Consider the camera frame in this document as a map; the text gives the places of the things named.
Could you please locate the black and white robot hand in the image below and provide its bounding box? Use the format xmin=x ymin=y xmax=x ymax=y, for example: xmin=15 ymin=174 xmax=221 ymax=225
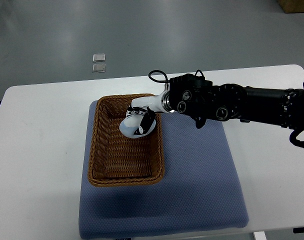
xmin=125 ymin=90 xmax=174 ymax=122

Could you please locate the pale blue plush toy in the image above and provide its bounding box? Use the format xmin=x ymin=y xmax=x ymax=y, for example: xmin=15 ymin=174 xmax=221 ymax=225
xmin=119 ymin=115 xmax=156 ymax=139

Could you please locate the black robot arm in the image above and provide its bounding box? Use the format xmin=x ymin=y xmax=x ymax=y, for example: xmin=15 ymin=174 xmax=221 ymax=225
xmin=161 ymin=70 xmax=304 ymax=148

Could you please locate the brown wicker basket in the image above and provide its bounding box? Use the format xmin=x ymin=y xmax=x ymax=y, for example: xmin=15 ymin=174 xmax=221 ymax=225
xmin=87 ymin=94 xmax=165 ymax=187

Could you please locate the lower silver floor plate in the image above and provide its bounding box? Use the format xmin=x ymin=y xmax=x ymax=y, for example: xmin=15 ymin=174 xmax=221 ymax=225
xmin=92 ymin=63 xmax=106 ymax=73

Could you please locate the silver floor plate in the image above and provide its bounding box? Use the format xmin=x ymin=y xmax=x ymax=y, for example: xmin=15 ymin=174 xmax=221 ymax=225
xmin=92 ymin=63 xmax=106 ymax=73
xmin=92 ymin=53 xmax=106 ymax=63

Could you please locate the upper silver floor plate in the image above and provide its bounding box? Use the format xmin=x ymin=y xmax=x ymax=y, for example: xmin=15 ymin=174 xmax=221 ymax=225
xmin=92 ymin=53 xmax=106 ymax=63

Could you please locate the blue quilted mat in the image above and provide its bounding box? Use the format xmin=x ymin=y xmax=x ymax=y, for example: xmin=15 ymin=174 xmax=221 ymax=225
xmin=79 ymin=102 xmax=249 ymax=240

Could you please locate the brown cardboard box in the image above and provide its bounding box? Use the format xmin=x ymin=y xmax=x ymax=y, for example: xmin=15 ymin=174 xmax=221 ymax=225
xmin=277 ymin=0 xmax=304 ymax=14

